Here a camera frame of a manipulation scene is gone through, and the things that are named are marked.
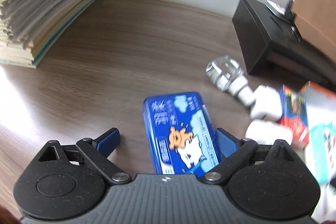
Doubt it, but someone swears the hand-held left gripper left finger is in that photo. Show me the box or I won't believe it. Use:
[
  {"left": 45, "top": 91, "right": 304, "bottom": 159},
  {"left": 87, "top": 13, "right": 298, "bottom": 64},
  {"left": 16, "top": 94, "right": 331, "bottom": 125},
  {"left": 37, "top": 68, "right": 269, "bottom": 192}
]
[{"left": 37, "top": 128, "right": 132, "bottom": 186}]

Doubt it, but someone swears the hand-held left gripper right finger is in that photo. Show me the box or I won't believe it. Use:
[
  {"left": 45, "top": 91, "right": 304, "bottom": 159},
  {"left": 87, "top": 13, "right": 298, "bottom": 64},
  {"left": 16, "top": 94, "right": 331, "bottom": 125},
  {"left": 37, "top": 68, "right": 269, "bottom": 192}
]
[{"left": 202, "top": 128, "right": 298, "bottom": 186}]

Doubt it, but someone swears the blue tissue pack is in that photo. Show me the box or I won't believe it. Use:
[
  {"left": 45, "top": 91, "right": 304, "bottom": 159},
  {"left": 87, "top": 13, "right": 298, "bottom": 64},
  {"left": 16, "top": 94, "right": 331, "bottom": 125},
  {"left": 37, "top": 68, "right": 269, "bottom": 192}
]
[{"left": 142, "top": 91, "right": 223, "bottom": 177}]

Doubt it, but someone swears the orange and white cardboard box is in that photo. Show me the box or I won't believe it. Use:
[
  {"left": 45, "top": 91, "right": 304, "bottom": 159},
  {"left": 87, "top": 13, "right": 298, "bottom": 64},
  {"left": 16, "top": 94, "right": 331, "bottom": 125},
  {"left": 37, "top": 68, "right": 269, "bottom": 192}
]
[{"left": 299, "top": 81, "right": 336, "bottom": 223}]

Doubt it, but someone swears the white cube adapter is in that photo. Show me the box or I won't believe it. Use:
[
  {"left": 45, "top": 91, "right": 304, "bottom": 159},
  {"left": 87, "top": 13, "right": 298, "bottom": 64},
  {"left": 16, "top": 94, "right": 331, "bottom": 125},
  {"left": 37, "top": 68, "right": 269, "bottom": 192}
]
[
  {"left": 245, "top": 119, "right": 293, "bottom": 147},
  {"left": 249, "top": 85, "right": 284, "bottom": 122}
]

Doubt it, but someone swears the red playing card box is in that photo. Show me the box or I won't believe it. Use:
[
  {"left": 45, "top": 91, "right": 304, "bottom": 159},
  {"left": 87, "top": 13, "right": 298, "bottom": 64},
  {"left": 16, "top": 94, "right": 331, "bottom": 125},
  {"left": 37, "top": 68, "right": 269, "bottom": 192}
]
[{"left": 277, "top": 84, "right": 310, "bottom": 149}]

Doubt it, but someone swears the green and white bandage box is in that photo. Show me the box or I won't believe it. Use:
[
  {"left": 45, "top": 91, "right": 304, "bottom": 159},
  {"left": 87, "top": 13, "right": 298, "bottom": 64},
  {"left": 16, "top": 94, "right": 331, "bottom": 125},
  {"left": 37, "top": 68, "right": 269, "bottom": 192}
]
[{"left": 308, "top": 122, "right": 336, "bottom": 184}]

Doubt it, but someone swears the black desk riser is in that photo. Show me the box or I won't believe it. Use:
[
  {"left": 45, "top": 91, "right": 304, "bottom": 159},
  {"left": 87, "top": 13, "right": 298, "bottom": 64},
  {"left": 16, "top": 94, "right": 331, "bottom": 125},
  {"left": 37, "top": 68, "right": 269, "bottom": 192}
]
[{"left": 231, "top": 0, "right": 336, "bottom": 88}]

